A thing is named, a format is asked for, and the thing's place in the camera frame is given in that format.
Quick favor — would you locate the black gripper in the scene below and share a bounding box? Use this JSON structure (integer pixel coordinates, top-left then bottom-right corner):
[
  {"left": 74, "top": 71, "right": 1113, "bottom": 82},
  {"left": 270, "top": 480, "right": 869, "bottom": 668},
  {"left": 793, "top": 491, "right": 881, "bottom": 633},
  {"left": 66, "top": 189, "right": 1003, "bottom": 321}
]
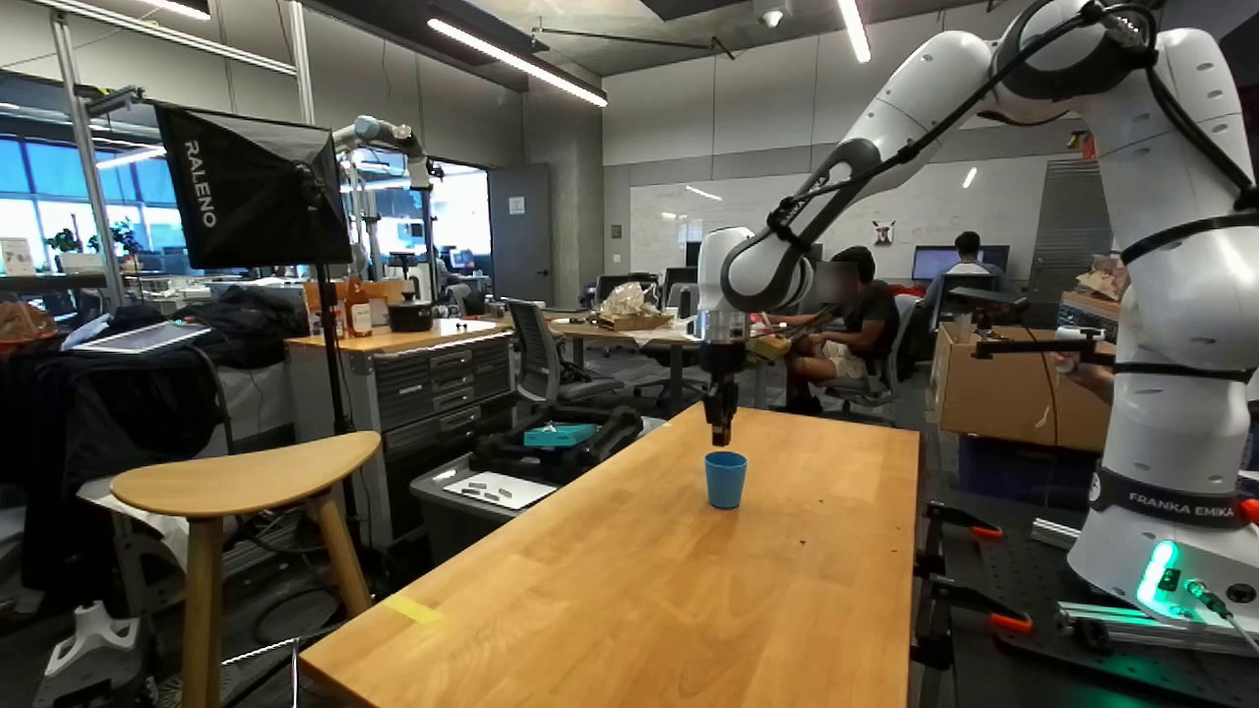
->
[{"left": 698, "top": 334, "right": 751, "bottom": 448}]

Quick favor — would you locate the blue plastic cup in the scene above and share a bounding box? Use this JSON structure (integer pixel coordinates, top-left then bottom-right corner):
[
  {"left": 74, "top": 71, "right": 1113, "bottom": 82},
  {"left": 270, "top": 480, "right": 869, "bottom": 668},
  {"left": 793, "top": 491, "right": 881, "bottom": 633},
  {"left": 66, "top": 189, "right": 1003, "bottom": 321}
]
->
[{"left": 698, "top": 448, "right": 751, "bottom": 516}]

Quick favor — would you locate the cluttered wooden work table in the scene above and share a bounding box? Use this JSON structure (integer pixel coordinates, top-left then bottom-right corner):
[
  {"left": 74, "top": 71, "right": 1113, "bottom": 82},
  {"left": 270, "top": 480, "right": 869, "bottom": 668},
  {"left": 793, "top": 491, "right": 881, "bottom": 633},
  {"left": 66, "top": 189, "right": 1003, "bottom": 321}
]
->
[{"left": 548, "top": 312, "right": 803, "bottom": 418}]

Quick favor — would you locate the beige pile on table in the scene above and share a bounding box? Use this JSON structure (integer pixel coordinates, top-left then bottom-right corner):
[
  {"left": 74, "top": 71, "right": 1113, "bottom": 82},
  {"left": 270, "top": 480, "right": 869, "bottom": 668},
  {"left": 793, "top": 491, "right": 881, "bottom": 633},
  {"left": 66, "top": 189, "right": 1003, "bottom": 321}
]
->
[{"left": 591, "top": 278, "right": 672, "bottom": 329}]

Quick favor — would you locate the seated person dark shirt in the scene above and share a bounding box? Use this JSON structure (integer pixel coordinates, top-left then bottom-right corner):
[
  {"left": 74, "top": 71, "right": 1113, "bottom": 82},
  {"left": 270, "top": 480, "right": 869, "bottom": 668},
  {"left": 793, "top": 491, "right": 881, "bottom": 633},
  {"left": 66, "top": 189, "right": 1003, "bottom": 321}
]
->
[{"left": 782, "top": 242, "right": 903, "bottom": 418}]

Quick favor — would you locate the grey office chair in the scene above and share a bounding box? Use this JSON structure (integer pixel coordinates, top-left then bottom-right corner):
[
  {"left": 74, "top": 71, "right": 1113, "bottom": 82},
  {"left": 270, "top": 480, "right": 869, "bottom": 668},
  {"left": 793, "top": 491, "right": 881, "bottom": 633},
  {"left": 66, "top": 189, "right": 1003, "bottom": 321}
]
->
[{"left": 503, "top": 293, "right": 593, "bottom": 409}]

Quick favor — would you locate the grey storage box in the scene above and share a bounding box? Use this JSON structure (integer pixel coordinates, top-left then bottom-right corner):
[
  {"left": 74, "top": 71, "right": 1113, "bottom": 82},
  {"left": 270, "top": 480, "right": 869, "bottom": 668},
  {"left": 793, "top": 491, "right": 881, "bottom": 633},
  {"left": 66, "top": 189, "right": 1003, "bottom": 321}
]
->
[{"left": 410, "top": 455, "right": 562, "bottom": 564}]

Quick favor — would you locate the lit blue computer monitor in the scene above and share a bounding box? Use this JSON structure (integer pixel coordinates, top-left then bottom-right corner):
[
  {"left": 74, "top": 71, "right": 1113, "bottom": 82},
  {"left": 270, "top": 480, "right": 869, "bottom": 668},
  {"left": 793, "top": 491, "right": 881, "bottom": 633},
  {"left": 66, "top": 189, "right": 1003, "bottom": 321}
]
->
[{"left": 910, "top": 242, "right": 1016, "bottom": 288}]

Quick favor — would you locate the grey door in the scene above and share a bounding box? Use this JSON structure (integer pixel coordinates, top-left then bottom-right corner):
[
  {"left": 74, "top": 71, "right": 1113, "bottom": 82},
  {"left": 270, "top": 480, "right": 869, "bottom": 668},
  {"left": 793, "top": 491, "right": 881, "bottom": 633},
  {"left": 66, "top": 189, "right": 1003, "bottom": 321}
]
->
[{"left": 490, "top": 160, "right": 558, "bottom": 307}]

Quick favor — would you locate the large cardboard box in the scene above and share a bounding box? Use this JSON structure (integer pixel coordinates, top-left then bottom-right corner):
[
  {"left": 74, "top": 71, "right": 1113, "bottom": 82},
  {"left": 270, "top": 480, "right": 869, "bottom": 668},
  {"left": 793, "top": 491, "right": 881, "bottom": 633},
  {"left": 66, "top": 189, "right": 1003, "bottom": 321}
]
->
[{"left": 931, "top": 320, "right": 1115, "bottom": 455}]

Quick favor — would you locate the seated person white shirt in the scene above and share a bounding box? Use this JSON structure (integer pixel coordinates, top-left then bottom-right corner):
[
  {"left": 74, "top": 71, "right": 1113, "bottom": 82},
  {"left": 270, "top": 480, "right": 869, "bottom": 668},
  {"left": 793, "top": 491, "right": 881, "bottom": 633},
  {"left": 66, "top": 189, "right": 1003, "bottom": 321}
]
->
[{"left": 944, "top": 227, "right": 995, "bottom": 284}]

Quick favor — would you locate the grey drawer cabinet wooden top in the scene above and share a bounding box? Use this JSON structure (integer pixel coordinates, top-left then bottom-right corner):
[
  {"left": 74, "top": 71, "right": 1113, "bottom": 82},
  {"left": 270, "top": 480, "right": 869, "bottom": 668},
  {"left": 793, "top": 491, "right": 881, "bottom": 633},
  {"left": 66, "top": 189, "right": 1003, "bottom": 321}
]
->
[{"left": 284, "top": 313, "right": 520, "bottom": 554}]

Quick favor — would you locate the blue storage bin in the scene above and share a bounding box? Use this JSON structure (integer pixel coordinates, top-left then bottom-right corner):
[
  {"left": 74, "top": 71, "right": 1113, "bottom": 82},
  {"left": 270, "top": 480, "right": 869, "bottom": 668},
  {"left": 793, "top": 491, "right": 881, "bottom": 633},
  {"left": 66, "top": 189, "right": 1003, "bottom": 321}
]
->
[{"left": 957, "top": 431, "right": 1105, "bottom": 508}]

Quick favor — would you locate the black horizontal bar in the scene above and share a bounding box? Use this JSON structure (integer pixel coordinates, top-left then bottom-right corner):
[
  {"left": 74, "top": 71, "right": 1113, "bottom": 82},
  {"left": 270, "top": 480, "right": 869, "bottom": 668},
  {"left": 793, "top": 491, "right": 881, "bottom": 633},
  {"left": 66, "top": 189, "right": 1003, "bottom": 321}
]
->
[{"left": 973, "top": 329, "right": 1115, "bottom": 367}]

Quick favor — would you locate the small black container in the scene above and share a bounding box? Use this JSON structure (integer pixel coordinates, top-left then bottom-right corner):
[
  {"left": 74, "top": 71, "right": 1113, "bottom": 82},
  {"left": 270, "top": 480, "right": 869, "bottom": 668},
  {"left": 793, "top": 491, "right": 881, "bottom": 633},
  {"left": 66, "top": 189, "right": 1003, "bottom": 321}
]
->
[{"left": 385, "top": 300, "right": 437, "bottom": 334}]

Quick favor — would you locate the yellow tape strip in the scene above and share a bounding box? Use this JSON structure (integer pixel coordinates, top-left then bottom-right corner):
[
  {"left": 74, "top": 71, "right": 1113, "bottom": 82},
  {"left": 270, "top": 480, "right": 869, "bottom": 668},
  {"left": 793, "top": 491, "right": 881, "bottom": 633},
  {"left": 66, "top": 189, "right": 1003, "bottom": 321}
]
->
[{"left": 385, "top": 592, "right": 449, "bottom": 629}]

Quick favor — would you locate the black light stand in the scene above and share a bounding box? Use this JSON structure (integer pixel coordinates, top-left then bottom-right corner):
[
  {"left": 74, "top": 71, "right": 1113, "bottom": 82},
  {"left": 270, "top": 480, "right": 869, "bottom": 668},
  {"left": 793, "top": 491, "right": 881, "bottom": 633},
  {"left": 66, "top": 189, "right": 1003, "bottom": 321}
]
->
[{"left": 310, "top": 261, "right": 353, "bottom": 442}]

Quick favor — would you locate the crumpled brown paper pile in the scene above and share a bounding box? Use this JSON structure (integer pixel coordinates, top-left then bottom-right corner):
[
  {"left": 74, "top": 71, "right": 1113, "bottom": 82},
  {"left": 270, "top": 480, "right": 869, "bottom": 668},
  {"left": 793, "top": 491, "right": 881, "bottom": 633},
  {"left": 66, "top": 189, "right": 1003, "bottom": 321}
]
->
[{"left": 1072, "top": 249, "right": 1135, "bottom": 307}]

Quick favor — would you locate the short ceiling light strip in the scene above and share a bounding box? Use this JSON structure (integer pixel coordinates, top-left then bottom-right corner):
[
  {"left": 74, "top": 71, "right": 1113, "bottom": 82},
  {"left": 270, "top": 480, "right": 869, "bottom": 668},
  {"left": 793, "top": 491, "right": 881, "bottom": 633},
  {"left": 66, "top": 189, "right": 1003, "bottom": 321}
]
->
[{"left": 835, "top": 0, "right": 875, "bottom": 68}]

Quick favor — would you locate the long ceiling light strip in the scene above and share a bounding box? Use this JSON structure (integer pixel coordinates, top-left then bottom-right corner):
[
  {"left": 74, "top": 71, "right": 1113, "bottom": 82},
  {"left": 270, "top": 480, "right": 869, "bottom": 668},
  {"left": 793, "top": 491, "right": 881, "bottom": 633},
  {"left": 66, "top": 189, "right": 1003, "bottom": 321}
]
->
[{"left": 426, "top": 10, "right": 609, "bottom": 110}]

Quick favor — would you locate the wooden stool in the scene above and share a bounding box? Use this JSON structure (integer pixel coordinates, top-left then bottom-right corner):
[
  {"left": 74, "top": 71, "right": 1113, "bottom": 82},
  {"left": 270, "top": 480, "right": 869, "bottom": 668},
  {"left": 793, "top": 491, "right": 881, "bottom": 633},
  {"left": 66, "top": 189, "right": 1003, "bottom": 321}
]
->
[{"left": 106, "top": 430, "right": 385, "bottom": 708}]

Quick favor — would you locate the black backpack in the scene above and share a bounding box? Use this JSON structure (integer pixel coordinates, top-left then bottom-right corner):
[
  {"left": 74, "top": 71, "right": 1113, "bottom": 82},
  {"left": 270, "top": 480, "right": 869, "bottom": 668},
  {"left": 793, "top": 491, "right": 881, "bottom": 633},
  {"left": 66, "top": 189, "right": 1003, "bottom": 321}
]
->
[{"left": 192, "top": 288, "right": 310, "bottom": 371}]

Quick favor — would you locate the black photo softbox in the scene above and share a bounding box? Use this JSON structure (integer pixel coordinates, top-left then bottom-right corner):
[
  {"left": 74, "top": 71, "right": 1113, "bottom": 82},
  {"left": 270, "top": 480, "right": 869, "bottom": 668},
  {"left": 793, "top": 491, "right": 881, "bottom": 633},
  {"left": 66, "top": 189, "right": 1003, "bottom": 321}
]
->
[{"left": 149, "top": 102, "right": 353, "bottom": 272}]

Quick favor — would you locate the white flat sheet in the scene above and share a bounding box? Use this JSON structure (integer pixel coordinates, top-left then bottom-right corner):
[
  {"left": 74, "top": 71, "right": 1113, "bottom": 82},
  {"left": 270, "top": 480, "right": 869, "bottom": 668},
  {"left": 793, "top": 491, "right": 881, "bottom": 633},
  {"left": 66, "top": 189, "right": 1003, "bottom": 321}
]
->
[{"left": 69, "top": 313, "right": 211, "bottom": 363}]

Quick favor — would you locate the black draped table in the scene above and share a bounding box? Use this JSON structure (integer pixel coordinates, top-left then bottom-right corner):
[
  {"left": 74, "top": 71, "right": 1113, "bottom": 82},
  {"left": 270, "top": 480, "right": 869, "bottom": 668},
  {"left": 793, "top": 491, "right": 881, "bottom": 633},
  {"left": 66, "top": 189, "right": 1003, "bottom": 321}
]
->
[{"left": 0, "top": 338, "right": 230, "bottom": 605}]

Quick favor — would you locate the white plastic floor object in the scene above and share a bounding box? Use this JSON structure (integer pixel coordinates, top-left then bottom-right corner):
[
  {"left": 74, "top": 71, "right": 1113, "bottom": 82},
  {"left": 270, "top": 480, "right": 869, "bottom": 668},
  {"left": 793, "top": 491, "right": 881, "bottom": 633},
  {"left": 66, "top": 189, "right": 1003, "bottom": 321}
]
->
[{"left": 30, "top": 596, "right": 149, "bottom": 708}]

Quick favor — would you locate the wall whiteboard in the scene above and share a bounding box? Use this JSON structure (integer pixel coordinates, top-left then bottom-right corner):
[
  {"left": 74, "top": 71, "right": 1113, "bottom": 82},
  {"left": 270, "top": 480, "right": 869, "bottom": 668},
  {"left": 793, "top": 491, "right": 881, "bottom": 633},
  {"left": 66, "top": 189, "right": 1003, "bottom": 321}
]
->
[{"left": 624, "top": 170, "right": 898, "bottom": 278}]

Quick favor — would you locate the black clamp orange handle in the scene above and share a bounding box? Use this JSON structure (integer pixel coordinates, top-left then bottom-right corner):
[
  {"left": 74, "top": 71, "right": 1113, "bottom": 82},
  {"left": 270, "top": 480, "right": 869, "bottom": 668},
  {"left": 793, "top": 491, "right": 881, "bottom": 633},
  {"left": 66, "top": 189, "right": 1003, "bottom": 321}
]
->
[
  {"left": 915, "top": 573, "right": 1037, "bottom": 672},
  {"left": 920, "top": 502, "right": 1012, "bottom": 546}
]

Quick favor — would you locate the metal frame pole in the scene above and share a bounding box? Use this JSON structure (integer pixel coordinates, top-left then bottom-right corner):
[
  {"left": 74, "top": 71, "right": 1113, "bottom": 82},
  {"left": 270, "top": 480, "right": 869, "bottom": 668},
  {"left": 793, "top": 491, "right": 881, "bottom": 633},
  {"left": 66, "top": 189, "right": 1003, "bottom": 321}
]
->
[{"left": 48, "top": 10, "right": 128, "bottom": 312}]

